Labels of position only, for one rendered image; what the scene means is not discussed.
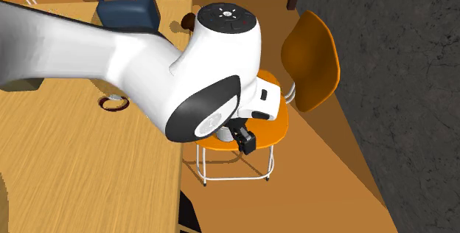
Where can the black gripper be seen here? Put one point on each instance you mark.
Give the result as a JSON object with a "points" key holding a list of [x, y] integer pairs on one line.
{"points": [[237, 122]]}

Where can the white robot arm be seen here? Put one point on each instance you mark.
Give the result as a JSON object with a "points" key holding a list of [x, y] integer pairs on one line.
{"points": [[136, 63]]}

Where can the white cup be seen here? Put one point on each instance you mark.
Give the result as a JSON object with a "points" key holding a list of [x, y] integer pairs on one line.
{"points": [[224, 134]]}

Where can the brown round thing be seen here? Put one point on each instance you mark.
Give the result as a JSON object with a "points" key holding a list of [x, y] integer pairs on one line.
{"points": [[187, 21]]}

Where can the light wooden table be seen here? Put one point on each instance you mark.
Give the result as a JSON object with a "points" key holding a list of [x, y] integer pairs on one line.
{"points": [[79, 167]]}

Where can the dark blue box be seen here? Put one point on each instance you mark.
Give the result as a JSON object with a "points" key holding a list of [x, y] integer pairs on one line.
{"points": [[125, 9]]}

